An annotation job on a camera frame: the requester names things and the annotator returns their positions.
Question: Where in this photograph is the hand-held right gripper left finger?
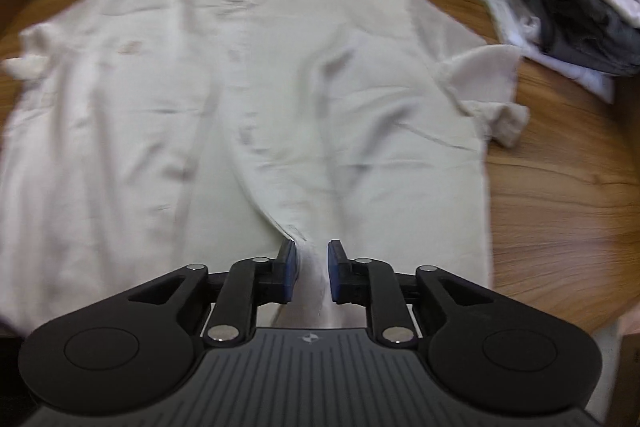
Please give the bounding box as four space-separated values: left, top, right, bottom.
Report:
125 238 301 349

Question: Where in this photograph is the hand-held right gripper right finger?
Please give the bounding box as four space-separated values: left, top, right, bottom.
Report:
327 238 496 349

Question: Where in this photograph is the beige satin shirt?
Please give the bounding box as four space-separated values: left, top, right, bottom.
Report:
0 0 531 338

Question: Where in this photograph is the stack of folded clothes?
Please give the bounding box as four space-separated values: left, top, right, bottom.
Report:
492 0 640 75

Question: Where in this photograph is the white folded shirt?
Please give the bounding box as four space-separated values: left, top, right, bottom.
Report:
475 0 616 102

